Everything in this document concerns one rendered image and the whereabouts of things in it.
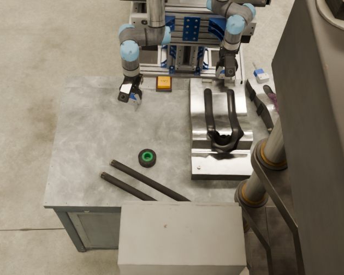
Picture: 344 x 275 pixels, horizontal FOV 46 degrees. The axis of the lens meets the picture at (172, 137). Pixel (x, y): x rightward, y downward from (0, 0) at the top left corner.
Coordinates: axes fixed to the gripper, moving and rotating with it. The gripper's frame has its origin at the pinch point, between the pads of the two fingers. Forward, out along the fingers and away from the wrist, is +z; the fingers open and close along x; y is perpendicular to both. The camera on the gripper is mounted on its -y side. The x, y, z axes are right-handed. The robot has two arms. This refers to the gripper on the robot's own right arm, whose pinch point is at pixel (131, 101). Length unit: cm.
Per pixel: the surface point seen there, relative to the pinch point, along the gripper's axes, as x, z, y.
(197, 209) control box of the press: -48, -62, -65
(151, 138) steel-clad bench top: -15.2, 4.6, -13.0
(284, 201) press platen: -67, -69, -59
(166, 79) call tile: -10.9, 0.9, 19.6
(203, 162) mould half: -42.0, -1.4, -19.9
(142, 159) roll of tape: -16.0, 1.1, -26.3
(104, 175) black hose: -3.8, 1.5, -39.5
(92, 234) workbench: 3, 52, -52
